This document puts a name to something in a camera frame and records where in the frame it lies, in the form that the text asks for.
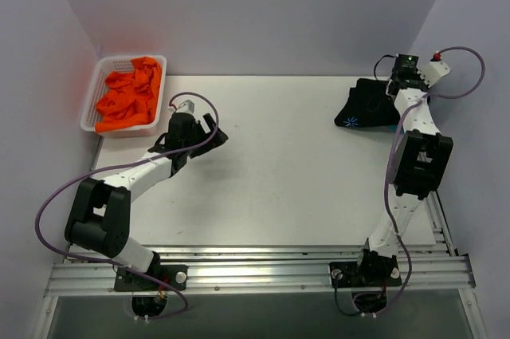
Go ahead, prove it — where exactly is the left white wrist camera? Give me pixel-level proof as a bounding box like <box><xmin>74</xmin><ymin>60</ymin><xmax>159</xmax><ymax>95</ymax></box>
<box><xmin>168</xmin><ymin>100</ymin><xmax>195</xmax><ymax>116</ymax></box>

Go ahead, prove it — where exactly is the white plastic laundry basket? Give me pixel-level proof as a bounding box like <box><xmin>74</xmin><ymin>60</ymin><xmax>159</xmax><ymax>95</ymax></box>
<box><xmin>80</xmin><ymin>55</ymin><xmax>167</xmax><ymax>138</ymax></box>

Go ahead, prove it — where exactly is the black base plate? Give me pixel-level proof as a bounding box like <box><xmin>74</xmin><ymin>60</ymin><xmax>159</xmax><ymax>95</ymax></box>
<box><xmin>328</xmin><ymin>261</ymin><xmax>402</xmax><ymax>289</ymax></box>
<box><xmin>113</xmin><ymin>264</ymin><xmax>188</xmax><ymax>292</ymax></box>

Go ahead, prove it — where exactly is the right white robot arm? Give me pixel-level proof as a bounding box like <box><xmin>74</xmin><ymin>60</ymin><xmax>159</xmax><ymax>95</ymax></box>
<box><xmin>353</xmin><ymin>53</ymin><xmax>453</xmax><ymax>286</ymax></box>

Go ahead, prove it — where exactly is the black t-shirt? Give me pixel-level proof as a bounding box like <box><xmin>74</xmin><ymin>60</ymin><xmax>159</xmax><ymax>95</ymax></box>
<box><xmin>334</xmin><ymin>78</ymin><xmax>400</xmax><ymax>128</ymax></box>

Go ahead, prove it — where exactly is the orange crumpled t-shirt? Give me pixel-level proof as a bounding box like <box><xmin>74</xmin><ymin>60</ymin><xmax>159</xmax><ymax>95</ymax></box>
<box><xmin>95</xmin><ymin>57</ymin><xmax>163</xmax><ymax>133</ymax></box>

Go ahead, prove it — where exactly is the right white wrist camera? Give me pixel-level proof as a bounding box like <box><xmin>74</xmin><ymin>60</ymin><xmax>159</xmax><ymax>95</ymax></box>
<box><xmin>420</xmin><ymin>52</ymin><xmax>451</xmax><ymax>88</ymax></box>

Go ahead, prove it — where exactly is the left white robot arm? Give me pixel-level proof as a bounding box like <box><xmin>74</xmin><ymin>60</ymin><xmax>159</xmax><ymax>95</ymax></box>
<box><xmin>65</xmin><ymin>112</ymin><xmax>229</xmax><ymax>290</ymax></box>

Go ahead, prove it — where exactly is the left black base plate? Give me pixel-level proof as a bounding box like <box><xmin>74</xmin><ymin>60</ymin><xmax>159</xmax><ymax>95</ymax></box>
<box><xmin>113</xmin><ymin>264</ymin><xmax>188</xmax><ymax>292</ymax></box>

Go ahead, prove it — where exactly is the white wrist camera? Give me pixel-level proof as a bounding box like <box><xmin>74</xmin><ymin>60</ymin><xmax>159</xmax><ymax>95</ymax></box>
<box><xmin>420</xmin><ymin>52</ymin><xmax>451</xmax><ymax>88</ymax></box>
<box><xmin>168</xmin><ymin>100</ymin><xmax>195</xmax><ymax>116</ymax></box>

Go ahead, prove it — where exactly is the aluminium rail frame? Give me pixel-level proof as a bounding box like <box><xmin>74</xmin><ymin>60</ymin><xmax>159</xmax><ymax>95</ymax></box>
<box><xmin>33</xmin><ymin>194</ymin><xmax>487</xmax><ymax>338</ymax></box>

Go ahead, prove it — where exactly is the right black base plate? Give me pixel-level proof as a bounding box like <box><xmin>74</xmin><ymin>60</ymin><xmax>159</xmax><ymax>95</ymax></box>
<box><xmin>328</xmin><ymin>261</ymin><xmax>402</xmax><ymax>289</ymax></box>

